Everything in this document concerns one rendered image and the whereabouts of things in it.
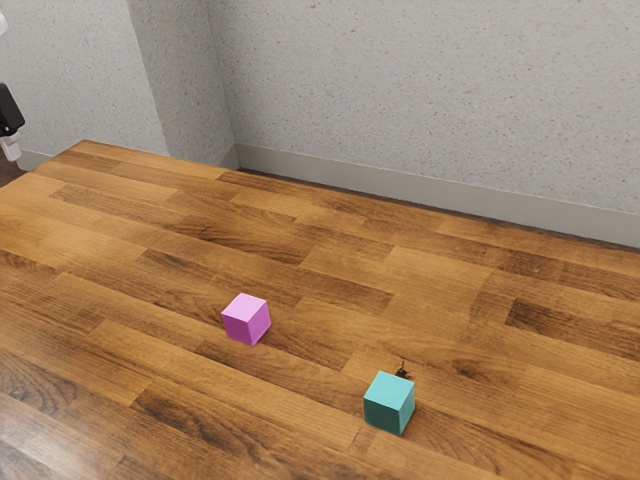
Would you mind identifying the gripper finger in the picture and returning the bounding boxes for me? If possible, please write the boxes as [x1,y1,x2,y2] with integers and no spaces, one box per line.
[0,83,27,163]

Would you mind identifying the pink block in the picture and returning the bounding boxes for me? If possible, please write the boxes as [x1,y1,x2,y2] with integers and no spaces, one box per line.
[220,292,272,347]

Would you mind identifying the teal block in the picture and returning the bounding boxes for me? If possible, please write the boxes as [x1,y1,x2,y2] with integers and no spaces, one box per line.
[362,370,416,437]

